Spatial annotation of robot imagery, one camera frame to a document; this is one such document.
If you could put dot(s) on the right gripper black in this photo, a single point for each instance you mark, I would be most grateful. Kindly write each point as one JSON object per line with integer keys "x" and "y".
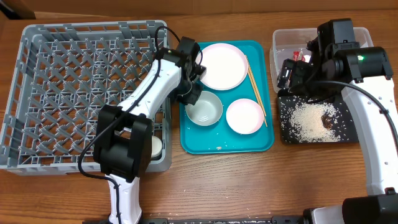
{"x": 288, "y": 74}

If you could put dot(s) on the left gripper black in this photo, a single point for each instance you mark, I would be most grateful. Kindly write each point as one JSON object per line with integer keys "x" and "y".
{"x": 195, "y": 95}

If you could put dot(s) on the red snack wrapper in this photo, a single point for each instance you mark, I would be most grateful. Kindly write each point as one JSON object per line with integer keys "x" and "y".
{"x": 298, "y": 56}

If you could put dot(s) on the grey round bowl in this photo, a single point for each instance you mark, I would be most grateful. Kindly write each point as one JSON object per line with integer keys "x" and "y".
{"x": 206, "y": 111}

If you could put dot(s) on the large white round plate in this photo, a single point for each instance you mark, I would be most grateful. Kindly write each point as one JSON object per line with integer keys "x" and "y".
{"x": 226, "y": 66}

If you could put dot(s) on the wooden chopstick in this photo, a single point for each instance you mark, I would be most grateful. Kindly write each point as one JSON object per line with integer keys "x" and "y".
{"x": 256, "y": 90}
{"x": 265, "y": 118}

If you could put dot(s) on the pink bowl with food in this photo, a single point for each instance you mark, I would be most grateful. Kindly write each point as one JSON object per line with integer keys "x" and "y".
{"x": 244, "y": 116}

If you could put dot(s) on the small white cup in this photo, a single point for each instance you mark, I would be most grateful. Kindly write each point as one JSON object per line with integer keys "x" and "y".
{"x": 156, "y": 148}

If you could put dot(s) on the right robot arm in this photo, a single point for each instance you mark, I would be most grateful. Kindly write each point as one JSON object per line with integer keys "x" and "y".
{"x": 363, "y": 77}

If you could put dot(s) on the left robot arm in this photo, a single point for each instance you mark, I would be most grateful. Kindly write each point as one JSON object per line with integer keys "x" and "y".
{"x": 123, "y": 142}

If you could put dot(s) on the clear plastic waste bin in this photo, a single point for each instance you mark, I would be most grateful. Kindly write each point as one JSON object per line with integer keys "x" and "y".
{"x": 284, "y": 43}

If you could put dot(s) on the spilled rice pile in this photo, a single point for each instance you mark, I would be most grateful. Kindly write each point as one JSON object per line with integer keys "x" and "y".
{"x": 311, "y": 123}

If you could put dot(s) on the teal plastic serving tray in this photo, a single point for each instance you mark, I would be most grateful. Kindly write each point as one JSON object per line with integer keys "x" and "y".
{"x": 219, "y": 137}

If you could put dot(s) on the black rectangular tray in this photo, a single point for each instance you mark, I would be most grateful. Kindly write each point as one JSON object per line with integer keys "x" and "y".
{"x": 284, "y": 137}

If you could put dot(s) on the brown food lump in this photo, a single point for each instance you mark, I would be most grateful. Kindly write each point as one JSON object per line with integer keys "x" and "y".
{"x": 327, "y": 121}

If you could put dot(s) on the grey plastic dish rack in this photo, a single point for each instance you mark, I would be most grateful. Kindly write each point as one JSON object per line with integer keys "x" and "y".
{"x": 64, "y": 75}

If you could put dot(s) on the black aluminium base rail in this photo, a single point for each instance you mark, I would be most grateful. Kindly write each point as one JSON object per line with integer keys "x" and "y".
{"x": 273, "y": 220}

